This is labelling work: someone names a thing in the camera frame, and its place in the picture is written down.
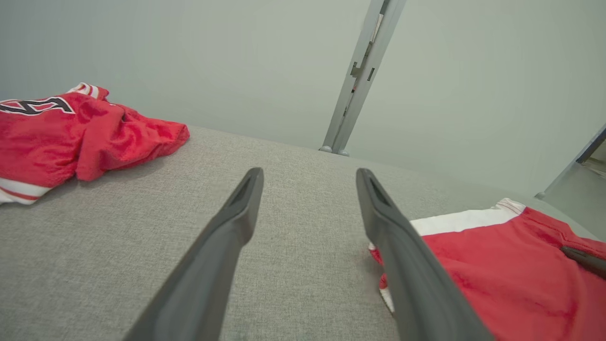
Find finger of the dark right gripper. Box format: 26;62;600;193
561;246;606;279

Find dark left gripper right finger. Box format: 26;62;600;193
356;168;493;341

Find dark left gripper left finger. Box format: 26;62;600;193
123;167;264;341

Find red shorts with white stripe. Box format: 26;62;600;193
369;198;606;341

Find red jersey with black numbers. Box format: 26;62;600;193
0;83;190;205

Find grey partition post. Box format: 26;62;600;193
535;124;606;199
337;0;407;157
320;0;385;153

